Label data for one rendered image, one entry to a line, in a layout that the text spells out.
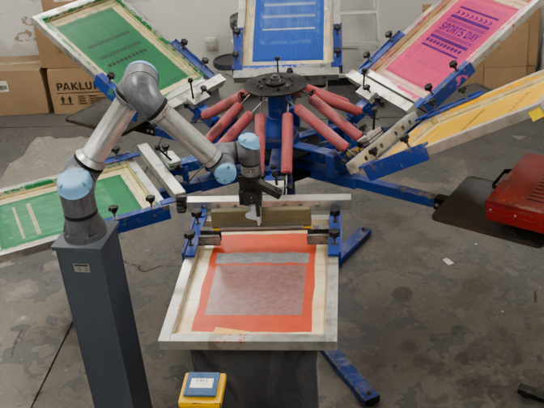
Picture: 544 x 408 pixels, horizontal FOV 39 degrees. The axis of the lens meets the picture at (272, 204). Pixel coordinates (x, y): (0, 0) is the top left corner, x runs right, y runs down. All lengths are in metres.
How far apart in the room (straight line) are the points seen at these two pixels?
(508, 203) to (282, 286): 0.91
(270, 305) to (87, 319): 0.69
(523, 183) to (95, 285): 1.68
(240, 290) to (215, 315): 0.16
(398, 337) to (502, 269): 0.87
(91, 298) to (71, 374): 1.27
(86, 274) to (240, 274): 0.56
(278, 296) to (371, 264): 1.88
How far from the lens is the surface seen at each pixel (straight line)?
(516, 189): 3.11
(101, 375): 3.09
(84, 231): 2.71
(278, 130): 3.62
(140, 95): 2.52
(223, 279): 2.85
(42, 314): 4.54
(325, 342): 2.49
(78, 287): 2.84
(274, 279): 2.83
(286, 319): 2.64
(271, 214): 2.89
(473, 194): 3.37
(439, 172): 5.58
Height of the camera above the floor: 2.60
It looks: 30 degrees down
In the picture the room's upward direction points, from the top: 4 degrees counter-clockwise
